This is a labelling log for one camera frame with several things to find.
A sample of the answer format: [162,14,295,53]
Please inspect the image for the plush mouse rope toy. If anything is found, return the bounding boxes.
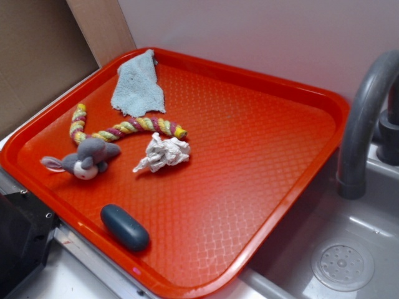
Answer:
[41,103,188,180]

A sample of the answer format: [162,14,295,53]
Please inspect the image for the light wooden board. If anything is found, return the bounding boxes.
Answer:
[67,0,137,67]

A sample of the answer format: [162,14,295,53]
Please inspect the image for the grey plastic sink basin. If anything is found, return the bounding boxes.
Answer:
[239,141,399,299]

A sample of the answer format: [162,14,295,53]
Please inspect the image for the red plastic tray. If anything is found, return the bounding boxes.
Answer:
[1,49,349,298]

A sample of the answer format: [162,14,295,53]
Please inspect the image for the crumpled white paper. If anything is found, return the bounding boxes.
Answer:
[132,133,191,173]

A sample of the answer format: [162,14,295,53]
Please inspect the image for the grey sink faucet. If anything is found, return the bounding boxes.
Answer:
[336,50,398,199]

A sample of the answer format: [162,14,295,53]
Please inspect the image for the brown cardboard panel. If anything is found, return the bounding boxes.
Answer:
[1,1,98,138]

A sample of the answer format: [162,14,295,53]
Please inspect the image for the light blue cloth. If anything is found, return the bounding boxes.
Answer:
[111,49,166,117]

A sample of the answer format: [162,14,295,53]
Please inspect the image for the dark blue oval case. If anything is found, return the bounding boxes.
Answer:
[100,204,150,252]

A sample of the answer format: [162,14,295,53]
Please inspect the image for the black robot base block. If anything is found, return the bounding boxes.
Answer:
[1,190,58,298]

